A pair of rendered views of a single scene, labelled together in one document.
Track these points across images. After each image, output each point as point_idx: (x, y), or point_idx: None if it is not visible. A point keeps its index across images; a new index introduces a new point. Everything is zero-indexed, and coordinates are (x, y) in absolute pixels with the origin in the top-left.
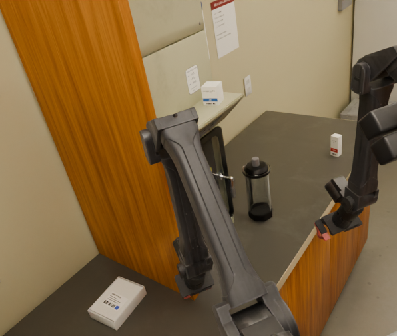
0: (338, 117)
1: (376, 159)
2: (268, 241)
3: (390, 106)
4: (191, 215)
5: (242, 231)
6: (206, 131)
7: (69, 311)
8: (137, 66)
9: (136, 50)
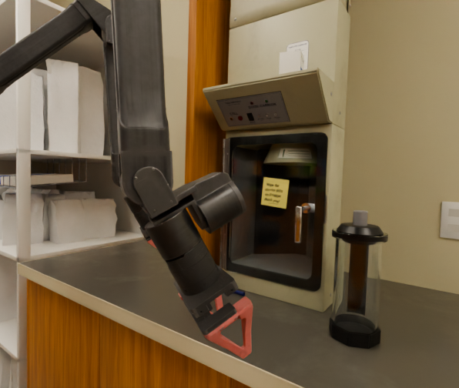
0: None
1: (114, 58)
2: (275, 336)
3: None
4: (107, 107)
5: (301, 317)
6: (273, 115)
7: None
8: (191, 16)
9: (193, 3)
